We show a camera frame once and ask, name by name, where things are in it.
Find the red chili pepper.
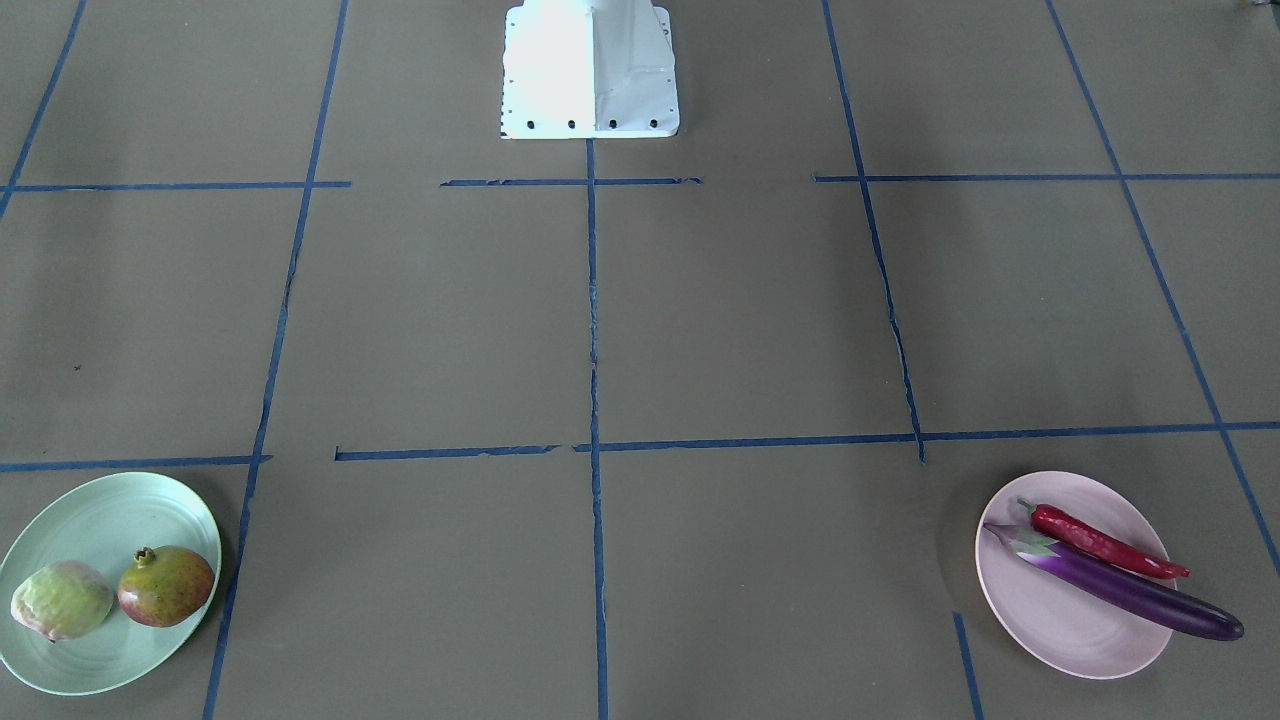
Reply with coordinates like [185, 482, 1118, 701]
[1018, 498, 1190, 580]

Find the red yellow pomegranate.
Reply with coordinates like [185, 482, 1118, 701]
[116, 544, 216, 628]

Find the purple eggplant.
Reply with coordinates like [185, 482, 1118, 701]
[982, 521, 1245, 642]

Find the green pink guava fruit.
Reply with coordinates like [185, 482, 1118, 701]
[10, 560, 115, 643]

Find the pink plate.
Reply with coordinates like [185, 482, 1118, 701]
[974, 470, 1174, 682]

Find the green plate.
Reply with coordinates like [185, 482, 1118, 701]
[3, 471, 224, 696]

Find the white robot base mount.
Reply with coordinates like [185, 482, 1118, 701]
[499, 1, 681, 140]

